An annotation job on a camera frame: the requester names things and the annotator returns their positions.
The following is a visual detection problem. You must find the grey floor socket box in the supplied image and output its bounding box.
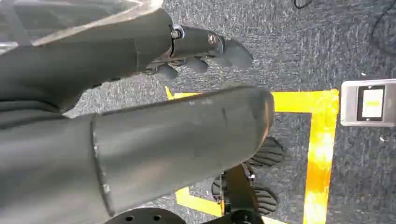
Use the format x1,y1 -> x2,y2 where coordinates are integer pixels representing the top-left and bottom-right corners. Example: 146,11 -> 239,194
340,78 -> 396,127

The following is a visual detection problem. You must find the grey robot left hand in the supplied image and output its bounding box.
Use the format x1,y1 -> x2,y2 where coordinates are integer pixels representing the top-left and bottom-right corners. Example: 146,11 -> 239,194
0,7 -> 275,224

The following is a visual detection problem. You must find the black robot foot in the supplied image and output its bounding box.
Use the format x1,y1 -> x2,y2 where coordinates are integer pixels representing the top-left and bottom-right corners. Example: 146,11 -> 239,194
211,137 -> 286,224

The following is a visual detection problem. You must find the yellow floor tape marking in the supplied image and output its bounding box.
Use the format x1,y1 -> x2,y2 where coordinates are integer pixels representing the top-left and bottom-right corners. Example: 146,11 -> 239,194
164,86 -> 340,224

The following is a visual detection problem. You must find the black floor cable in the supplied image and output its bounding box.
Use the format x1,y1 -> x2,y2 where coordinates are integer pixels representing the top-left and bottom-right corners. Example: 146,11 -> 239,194
371,0 -> 396,58
293,0 -> 314,9

